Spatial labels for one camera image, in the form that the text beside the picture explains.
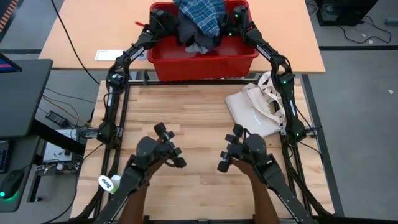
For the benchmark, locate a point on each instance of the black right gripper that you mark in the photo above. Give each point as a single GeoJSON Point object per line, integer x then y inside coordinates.
{"type": "Point", "coordinates": [237, 20]}

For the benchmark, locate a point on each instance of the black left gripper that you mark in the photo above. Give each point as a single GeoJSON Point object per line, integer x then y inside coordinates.
{"type": "Point", "coordinates": [163, 21]}

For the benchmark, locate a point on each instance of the dark grey garment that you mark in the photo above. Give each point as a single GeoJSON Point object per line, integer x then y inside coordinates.
{"type": "Point", "coordinates": [189, 32]}

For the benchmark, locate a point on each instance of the blue plaid garment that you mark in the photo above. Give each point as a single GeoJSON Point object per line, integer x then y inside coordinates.
{"type": "Point", "coordinates": [202, 14]}

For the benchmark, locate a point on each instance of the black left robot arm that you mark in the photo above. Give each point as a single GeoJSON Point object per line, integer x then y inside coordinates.
{"type": "Point", "coordinates": [124, 62]}

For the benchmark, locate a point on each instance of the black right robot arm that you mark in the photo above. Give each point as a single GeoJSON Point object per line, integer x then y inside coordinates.
{"type": "Point", "coordinates": [280, 68]}

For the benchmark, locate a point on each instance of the person's left forearm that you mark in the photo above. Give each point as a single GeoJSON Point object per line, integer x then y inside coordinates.
{"type": "Point", "coordinates": [135, 202]}

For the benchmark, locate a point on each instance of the person's right forearm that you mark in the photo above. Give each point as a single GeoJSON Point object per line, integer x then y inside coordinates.
{"type": "Point", "coordinates": [264, 199]}

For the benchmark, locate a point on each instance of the red plastic laundry bin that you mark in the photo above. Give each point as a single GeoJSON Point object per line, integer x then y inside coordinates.
{"type": "Point", "coordinates": [202, 67]}

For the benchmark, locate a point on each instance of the red tape flag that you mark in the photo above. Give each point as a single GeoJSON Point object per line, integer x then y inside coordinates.
{"type": "Point", "coordinates": [140, 23]}

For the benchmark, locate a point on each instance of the white flat rectangular device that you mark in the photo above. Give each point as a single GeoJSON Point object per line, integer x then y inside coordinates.
{"type": "Point", "coordinates": [105, 55]}

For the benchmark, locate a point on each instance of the tan wooden desk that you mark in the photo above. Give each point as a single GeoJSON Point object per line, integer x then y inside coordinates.
{"type": "Point", "coordinates": [93, 31]}

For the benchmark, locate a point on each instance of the beige canvas tote bag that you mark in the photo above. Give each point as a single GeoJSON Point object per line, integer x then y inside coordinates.
{"type": "Point", "coordinates": [252, 115]}

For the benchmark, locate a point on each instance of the black computer tower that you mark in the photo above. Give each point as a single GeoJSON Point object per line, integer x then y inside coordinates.
{"type": "Point", "coordinates": [345, 12]}

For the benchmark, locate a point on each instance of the person's left hand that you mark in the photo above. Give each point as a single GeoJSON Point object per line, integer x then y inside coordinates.
{"type": "Point", "coordinates": [160, 165]}

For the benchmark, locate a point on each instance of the person's hand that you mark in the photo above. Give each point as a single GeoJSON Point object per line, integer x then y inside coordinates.
{"type": "Point", "coordinates": [160, 165]}
{"type": "Point", "coordinates": [244, 166]}

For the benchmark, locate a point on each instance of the black power adapter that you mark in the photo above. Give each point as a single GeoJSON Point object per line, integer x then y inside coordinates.
{"type": "Point", "coordinates": [56, 118]}

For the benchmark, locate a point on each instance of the person's right hand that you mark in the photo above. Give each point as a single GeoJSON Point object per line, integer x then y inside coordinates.
{"type": "Point", "coordinates": [244, 166]}

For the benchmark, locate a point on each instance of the black device with orange stripes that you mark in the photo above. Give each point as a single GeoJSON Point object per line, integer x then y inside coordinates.
{"type": "Point", "coordinates": [7, 15]}

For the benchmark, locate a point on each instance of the monitor with coloured screen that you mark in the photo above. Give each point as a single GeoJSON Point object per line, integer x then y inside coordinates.
{"type": "Point", "coordinates": [7, 63]}

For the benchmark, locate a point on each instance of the black side desk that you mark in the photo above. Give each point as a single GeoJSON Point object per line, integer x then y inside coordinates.
{"type": "Point", "coordinates": [21, 99]}

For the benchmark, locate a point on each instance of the white electronics board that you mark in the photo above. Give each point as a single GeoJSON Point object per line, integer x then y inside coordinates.
{"type": "Point", "coordinates": [59, 155]}

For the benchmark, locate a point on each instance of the black keyboard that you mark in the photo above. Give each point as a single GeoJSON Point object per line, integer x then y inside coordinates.
{"type": "Point", "coordinates": [3, 155]}

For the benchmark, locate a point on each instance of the black computer mouse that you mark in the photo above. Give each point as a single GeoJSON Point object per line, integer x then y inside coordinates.
{"type": "Point", "coordinates": [11, 185]}

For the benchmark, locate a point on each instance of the black aluminium table frame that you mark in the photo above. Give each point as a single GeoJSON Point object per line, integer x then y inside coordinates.
{"type": "Point", "coordinates": [186, 82]}

